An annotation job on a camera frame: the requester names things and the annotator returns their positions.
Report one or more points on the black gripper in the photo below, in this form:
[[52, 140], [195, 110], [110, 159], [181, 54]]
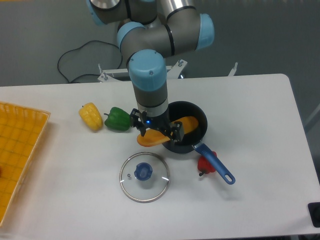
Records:
[[161, 123]]

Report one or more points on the orange bread loaf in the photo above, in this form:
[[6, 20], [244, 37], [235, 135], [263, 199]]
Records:
[[153, 137]]

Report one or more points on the glass lid with blue knob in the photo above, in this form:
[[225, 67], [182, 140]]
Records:
[[144, 177]]

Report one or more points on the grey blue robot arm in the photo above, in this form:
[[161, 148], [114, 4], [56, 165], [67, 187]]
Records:
[[151, 31]]

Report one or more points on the green bell pepper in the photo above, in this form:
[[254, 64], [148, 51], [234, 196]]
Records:
[[117, 119]]

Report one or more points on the red bell pepper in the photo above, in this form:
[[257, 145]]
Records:
[[204, 167]]

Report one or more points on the yellow bell pepper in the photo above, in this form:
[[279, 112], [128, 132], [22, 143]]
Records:
[[91, 116]]

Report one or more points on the yellow woven basket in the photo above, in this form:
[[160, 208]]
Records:
[[21, 129]]

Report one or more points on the black corner device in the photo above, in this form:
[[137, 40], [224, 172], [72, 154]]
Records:
[[314, 211]]

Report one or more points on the dark pot with blue handle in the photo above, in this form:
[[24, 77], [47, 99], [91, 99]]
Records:
[[192, 141]]

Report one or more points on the white table bracket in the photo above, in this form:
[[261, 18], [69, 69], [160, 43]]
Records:
[[233, 70]]

